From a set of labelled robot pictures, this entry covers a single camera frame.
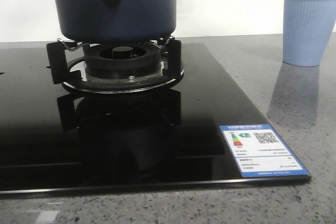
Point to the light blue ribbed cup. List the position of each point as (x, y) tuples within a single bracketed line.
[(307, 27)]

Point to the black pot support grate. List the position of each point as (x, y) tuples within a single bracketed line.
[(68, 68)]

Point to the dark blue cooking pot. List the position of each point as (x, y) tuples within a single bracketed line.
[(105, 21)]

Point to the black gas burner head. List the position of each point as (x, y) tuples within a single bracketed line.
[(118, 61)]

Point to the blue white energy label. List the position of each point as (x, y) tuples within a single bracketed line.
[(259, 151)]

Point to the black glass gas stove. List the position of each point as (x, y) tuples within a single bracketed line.
[(55, 142)]

